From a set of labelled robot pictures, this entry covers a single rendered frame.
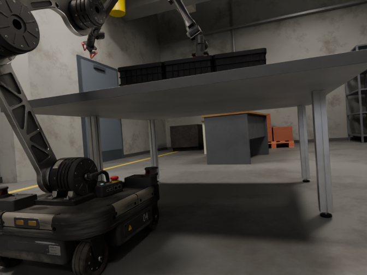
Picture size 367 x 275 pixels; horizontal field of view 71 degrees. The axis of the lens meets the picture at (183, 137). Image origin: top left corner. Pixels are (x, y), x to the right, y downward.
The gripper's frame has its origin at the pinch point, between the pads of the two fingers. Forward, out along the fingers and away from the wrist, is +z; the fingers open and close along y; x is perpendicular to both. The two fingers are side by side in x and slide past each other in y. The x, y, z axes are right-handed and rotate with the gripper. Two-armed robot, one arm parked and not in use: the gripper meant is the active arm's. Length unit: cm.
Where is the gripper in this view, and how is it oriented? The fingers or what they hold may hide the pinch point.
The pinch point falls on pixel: (200, 68)
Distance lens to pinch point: 163.5
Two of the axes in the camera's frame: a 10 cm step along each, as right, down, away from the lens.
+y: -9.7, 0.5, 2.3
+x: -2.3, -0.1, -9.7
